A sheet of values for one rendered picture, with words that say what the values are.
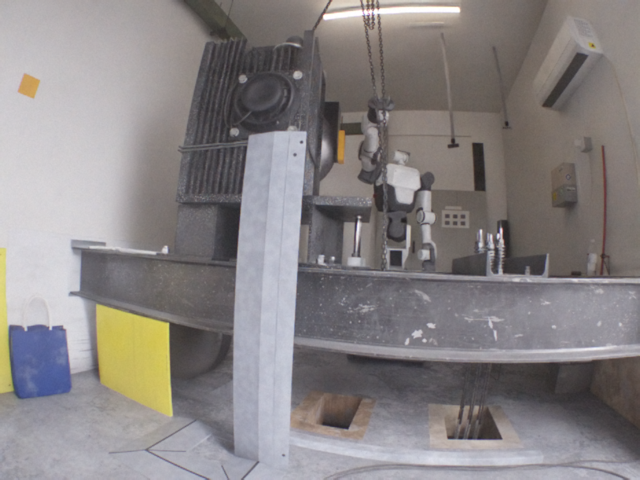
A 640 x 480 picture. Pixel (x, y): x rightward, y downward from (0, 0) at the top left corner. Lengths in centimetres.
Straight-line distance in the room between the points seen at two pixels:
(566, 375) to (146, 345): 209
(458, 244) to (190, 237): 337
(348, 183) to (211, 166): 341
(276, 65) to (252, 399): 121
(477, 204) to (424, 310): 328
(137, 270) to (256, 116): 84
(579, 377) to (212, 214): 204
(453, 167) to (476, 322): 363
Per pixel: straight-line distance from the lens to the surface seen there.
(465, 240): 412
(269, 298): 92
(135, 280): 154
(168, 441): 124
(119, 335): 155
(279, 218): 92
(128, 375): 156
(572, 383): 207
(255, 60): 139
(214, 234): 122
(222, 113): 132
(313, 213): 107
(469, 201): 420
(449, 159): 456
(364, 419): 149
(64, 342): 160
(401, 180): 211
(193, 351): 171
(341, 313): 104
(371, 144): 178
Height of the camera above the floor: 68
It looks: 4 degrees up
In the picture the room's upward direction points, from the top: 3 degrees clockwise
